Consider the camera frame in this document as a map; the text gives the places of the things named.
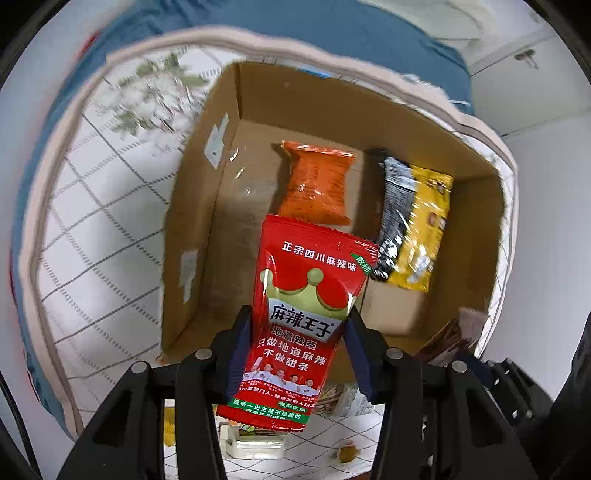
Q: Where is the metal cabinet door handle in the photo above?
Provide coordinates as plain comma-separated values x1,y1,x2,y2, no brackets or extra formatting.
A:
514,47,541,70

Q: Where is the brown snack packet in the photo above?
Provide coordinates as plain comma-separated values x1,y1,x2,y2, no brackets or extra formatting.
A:
414,307,491,368

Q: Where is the white green snack packet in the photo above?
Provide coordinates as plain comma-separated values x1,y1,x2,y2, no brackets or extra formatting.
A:
219,422,288,461

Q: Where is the blue bedsheet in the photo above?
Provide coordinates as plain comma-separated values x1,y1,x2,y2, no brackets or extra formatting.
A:
9,0,475,444

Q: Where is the white bedding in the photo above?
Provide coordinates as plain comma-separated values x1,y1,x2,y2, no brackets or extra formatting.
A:
362,0,492,43

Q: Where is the black silver snack packet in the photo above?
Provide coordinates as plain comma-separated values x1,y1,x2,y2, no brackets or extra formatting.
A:
367,148,421,281

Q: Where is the floral checked cloth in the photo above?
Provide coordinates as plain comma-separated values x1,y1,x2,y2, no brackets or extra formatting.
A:
11,25,522,480

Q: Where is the black cable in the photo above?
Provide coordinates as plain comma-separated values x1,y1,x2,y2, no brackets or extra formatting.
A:
0,367,35,467

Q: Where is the cardboard box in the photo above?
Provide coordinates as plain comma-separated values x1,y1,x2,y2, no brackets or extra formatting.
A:
159,60,506,385

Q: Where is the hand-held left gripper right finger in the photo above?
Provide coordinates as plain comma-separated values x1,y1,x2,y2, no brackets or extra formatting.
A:
344,309,522,480

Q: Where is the red snack packet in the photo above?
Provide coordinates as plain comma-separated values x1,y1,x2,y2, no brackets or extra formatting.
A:
216,213,380,432

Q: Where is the red cloth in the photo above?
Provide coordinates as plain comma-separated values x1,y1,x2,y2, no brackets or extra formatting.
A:
78,30,102,58

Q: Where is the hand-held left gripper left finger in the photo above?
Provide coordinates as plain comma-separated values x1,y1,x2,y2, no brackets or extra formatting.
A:
55,305,254,480

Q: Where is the small yellow snack packet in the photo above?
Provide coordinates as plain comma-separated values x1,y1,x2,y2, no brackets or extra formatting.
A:
161,406,178,449

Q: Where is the orange snack packet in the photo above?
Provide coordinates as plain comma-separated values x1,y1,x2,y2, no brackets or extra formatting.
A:
276,140,357,227

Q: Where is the striped snack packet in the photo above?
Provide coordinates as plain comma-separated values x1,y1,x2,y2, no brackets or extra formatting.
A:
314,382,376,418

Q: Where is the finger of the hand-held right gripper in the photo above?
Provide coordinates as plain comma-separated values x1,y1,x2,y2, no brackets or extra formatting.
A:
485,359,552,421

